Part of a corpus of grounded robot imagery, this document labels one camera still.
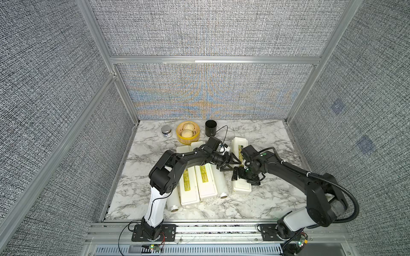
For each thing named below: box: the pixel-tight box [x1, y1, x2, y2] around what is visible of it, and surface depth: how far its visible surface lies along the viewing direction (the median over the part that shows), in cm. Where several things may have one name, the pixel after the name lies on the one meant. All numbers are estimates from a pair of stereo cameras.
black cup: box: [205, 119, 218, 138], surface depth 109 cm
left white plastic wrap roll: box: [166, 185, 181, 213], surface depth 80 cm
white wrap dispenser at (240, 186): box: [232, 179, 252, 194], surface depth 81 cm
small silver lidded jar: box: [161, 125, 173, 139], surface depth 109 cm
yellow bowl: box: [176, 121, 201, 145], surface depth 108 cm
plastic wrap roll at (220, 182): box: [210, 163, 228, 199], surface depth 85 cm
